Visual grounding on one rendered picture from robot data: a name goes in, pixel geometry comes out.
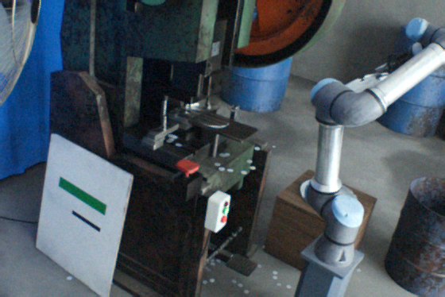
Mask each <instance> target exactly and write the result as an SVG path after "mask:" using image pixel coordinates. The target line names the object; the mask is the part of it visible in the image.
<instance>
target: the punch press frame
mask: <svg viewBox="0 0 445 297"><path fill-rule="evenodd" d="M217 1H218V0H177V1H175V2H174V3H173V4H171V5H169V6H160V7H148V6H145V8H144V11H143V12H140V13H133V12H130V11H125V10H120V9H119V5H120V0H64V12H63V14H62V18H61V26H60V47H61V54H62V56H61V63H62V70H65V71H87V72H88V73H89V75H90V77H91V78H92V79H93V80H95V82H96V83H97V84H98V85H99V86H100V87H101V88H102V89H103V90H104V91H105V95H106V102H107V107H108V111H109V115H110V123H111V128H112V132H113V136H114V144H115V148H116V153H117V154H122V153H130V154H132V155H135V156H138V157H140V158H142V159H144V160H147V162H149V163H151V164H154V165H156V166H159V167H161V168H163V169H165V170H168V171H170V172H172V173H177V172H179V171H178V170H176V169H175V168H170V167H169V166H167V165H165V164H162V163H160V162H158V161H155V160H154V159H152V158H150V157H147V156H145V155H143V154H140V153H139V152H135V151H133V150H131V149H129V148H126V147H124V146H123V145H122V142H123V133H124V132H125V131H127V130H129V129H134V127H137V125H140V124H141V123H144V122H147V121H148V120H150V119H153V118H156V117H158V116H160V115H161V103H162V100H161V94H160V85H161V84H164V83H167V82H171V81H172V74H173V65H171V64H167V63H165V62H166V60H170V61H177V62H185V63H193V64H196V63H198V62H201V61H204V60H208V59H210V58H211V46H212V39H213V32H214V27H215V14H216V8H217ZM255 2H256V0H242V4H241V10H242V11H241V13H240V14H239V20H238V30H237V34H238V35H237V36H236V41H235V46H234V49H237V48H242V47H245V46H247V45H248V44H249V39H250V30H251V26H252V21H253V12H254V7H255ZM227 146H228V147H227V148H226V151H224V152H222V153H223V154H225V153H229V154H230V155H229V156H219V155H217V156H216V157H212V156H210V155H209V156H207V157H204V158H203V159H202V160H201V161H200V162H199V163H197V164H198V165H199V169H198V170H196V171H198V172H200V173H203V179H202V181H206V182H208V183H210V184H211V190H213V191H215V193H216V191H222V192H223V193H225V191H227V190H228V189H229V188H231V187H232V186H233V189H237V190H239V189H240V188H241V187H242V182H243V178H244V177H245V175H246V174H247V173H249V171H250V164H248V163H247V162H246V161H248V160H251V159H253V151H254V146H255V144H254V143H251V142H248V141H245V142H243V143H241V142H238V141H234V140H232V141H229V142H228V143H227ZM215 163H218V164H220V165H219V166H215ZM219 168H225V170H223V171H222V170H219ZM227 169H232V170H233V171H232V172H229V171H227ZM242 171H246V174H242ZM241 231H242V227H241V226H239V227H237V228H236V229H235V231H234V232H232V233H231V234H230V235H229V236H228V237H227V238H226V239H225V240H224V241H223V242H222V243H220V244H219V245H218V246H217V247H216V248H215V249H214V250H213V251H212V252H211V254H210V255H209V256H208V257H207V262H206V265H207V264H208V263H209V262H210V261H211V260H212V259H213V258H214V257H215V256H216V255H217V254H218V253H219V251H220V250H222V249H223V248H224V247H225V246H226V245H227V244H228V243H229V242H230V241H231V240H232V239H233V238H234V237H235V236H236V235H237V234H239V233H240V232H241Z"/></svg>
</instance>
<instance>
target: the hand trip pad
mask: <svg viewBox="0 0 445 297"><path fill-rule="evenodd" d="M176 168H178V169H180V170H181V171H184V176H185V177H188V173H193V172H195V171H196V170H198V169H199V165H198V164H197V163H194V162H192V161H191V160H188V159H184V158H183V159H182V160H180V161H179V162H178V163H176Z"/></svg>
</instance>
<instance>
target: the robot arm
mask: <svg viewBox="0 0 445 297"><path fill-rule="evenodd" d="M406 34H407V36H408V37H409V38H410V39H412V40H413V41H416V42H417V43H415V44H414V45H413V46H412V47H410V48H409V49H408V51H407V52H404V53H397V54H392V55H391V56H388V57H387V58H388V59H387V58H385V59H383V60H382V61H384V60H385V61H386V62H385V63H384V64H383V65H381V66H380V67H378V68H377V69H376V71H377V72H376V74H377V73H382V72H385V71H386V70H387V71H388V74H386V75H383V76H380V77H378V78H376V79H377V80H382V81H381V82H380V83H378V84H377V85H376V86H374V87H372V88H369V87H367V88H366V89H365V90H364V91H362V92H358V93H357V92H355V91H353V90H351V89H350V88H349V87H347V86H344V85H343V84H342V83H341V82H339V81H336V80H335V79H333V78H327V79H323V80H321V81H319V82H318V83H317V86H315V87H314V89H312V90H311V93H310V101H311V102H312V104H313V106H315V119H316V121H317V122H318V123H319V134H318V145H317V156H316V168H315V176H313V177H312V179H311V181H310V182H309V184H308V185H306V187H305V188H304V197H305V199H306V201H307V202H308V205H309V206H310V207H312V208H314V209H315V211H316V212H317V213H318V214H319V215H320V216H321V217H322V219H323V220H324V221H325V222H326V228H325V230H324V233H323V234H322V236H321V237H319V238H318V240H317V241H316V242H315V247H314V254H315V255H316V257H317V258H318V259H319V260H320V261H322V262H323V263H324V264H327V265H329V266H332V267H336V268H345V267H346V266H347V265H349V264H351V262H352V260H353V258H354V239H355V237H356V234H357V232H358V230H359V227H360V225H361V224H362V219H363V214H364V209H363V207H362V204H361V203H360V202H359V201H358V200H357V199H355V198H351V196H349V195H342V193H341V189H342V181H341V179H340V178H339V166H340V158H341V150H342V135H343V127H357V126H360V125H365V124H367V123H369V122H371V121H373V120H375V119H377V118H379V116H380V115H382V114H383V113H384V112H385V111H386V107H387V106H388V105H389V104H391V103H392V102H394V101H395V100H396V99H398V98H399V97H400V96H402V95H403V94H404V93H405V92H407V91H409V90H410V89H411V88H413V87H414V86H415V85H416V84H417V83H419V82H420V81H421V80H422V79H424V78H425V77H426V76H428V75H429V74H431V73H432V72H433V71H434V70H435V69H437V68H438V67H440V66H441V65H442V64H444V63H445V27H443V28H442V27H439V26H437V25H435V24H433V23H431V22H428V21H426V20H425V19H422V18H419V17H417V18H414V19H412V20H411V21H410V22H409V23H408V24H407V29H406Z"/></svg>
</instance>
